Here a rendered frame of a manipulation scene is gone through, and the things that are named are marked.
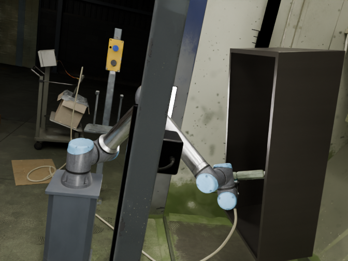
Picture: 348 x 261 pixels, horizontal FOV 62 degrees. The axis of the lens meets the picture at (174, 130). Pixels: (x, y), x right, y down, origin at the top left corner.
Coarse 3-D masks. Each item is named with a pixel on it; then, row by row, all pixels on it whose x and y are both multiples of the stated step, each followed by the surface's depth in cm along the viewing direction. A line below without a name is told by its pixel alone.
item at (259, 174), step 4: (240, 172) 169; (244, 172) 168; (248, 172) 167; (252, 172) 166; (256, 172) 166; (260, 172) 165; (264, 172) 166; (236, 176) 170; (240, 176) 168; (244, 176) 168; (248, 176) 167; (252, 176) 166; (256, 176) 166; (260, 176) 165; (264, 176) 169; (236, 208) 171
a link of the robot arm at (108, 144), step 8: (128, 112) 170; (120, 120) 175; (128, 120) 170; (112, 128) 180; (120, 128) 174; (128, 128) 173; (104, 136) 186; (112, 136) 179; (120, 136) 177; (96, 144) 185; (104, 144) 184; (112, 144) 182; (104, 152) 185; (112, 152) 186; (104, 160) 190
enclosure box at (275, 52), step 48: (240, 48) 183; (288, 48) 174; (240, 96) 200; (288, 96) 140; (336, 96) 145; (240, 144) 211; (288, 144) 148; (240, 192) 223; (288, 192) 157; (288, 240) 168
